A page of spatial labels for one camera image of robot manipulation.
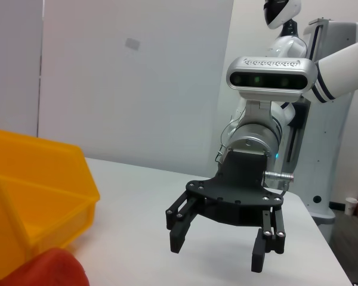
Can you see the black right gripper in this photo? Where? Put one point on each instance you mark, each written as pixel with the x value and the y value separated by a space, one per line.
pixel 235 190

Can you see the red-orange fruit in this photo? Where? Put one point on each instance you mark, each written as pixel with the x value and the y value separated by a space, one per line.
pixel 47 268

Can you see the white paper cup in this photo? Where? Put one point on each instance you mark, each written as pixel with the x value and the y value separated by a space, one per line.
pixel 352 207

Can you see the white humanoid robot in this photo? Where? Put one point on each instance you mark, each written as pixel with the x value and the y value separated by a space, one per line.
pixel 289 44

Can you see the yellow plastic bin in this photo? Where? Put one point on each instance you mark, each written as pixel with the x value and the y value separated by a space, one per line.
pixel 32 178

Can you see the silver right wrist depth camera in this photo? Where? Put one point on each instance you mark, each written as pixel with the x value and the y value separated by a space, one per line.
pixel 271 68

